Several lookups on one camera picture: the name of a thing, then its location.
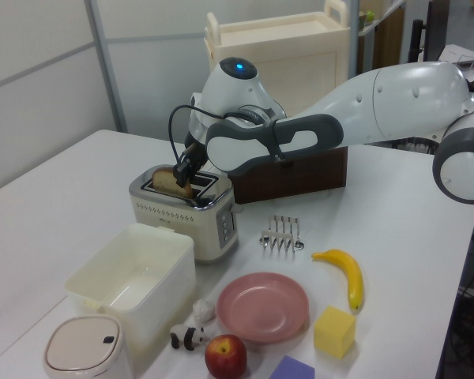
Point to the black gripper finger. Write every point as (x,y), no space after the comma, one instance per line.
(181,171)
(197,166)

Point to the cream plastic cabinet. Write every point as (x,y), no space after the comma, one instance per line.
(300,51)

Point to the purple sponge cube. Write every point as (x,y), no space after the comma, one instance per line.
(290,369)

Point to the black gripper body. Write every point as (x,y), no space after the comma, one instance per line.
(197,152)

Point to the yellow sponge cube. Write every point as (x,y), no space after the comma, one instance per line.
(333,333)

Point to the cream rectangular plastic container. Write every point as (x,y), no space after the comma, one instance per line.
(150,252)

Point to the pink plate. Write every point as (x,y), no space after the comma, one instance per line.
(260,308)

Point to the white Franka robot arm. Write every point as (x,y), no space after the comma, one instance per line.
(399,102)

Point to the cream and chrome toaster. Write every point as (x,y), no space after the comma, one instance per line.
(174,221)

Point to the small cream lidded trash can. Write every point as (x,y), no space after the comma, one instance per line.
(79,347)

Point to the dark brown wooden box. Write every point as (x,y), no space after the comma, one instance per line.
(320,173)

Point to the metal toast rack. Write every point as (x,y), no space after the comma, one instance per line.
(278,237)

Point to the brown bread slice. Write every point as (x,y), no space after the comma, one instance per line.
(164,183)

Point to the panda figurine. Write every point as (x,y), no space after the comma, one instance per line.
(187,337)

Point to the yellow banana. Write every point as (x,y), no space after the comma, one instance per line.
(351,276)

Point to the red apple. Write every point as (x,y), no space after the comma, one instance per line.
(225,357)

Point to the small white shell figurine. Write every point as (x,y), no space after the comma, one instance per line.
(203,312)

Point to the black monitor stand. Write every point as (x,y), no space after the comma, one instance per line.
(416,39)

